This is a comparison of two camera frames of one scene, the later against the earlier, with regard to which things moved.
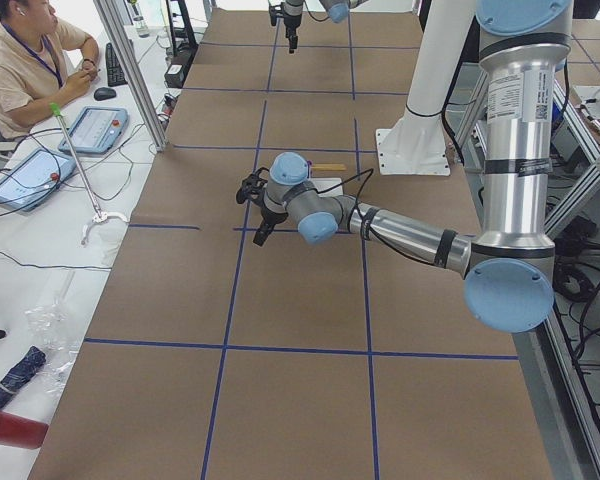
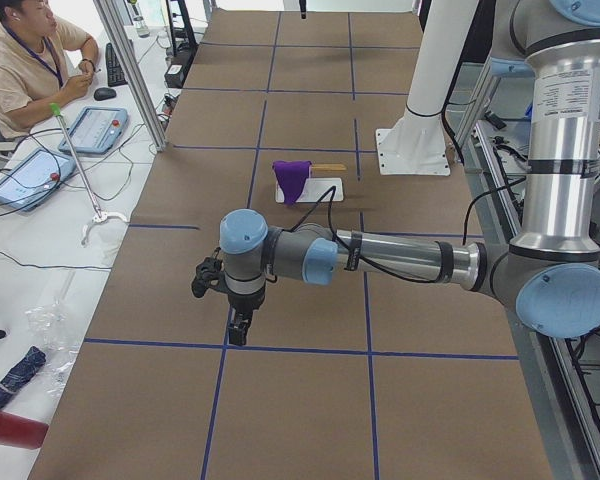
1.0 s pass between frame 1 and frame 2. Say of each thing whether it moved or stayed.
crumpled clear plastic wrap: stayed
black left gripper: moved
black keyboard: stayed
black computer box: stayed
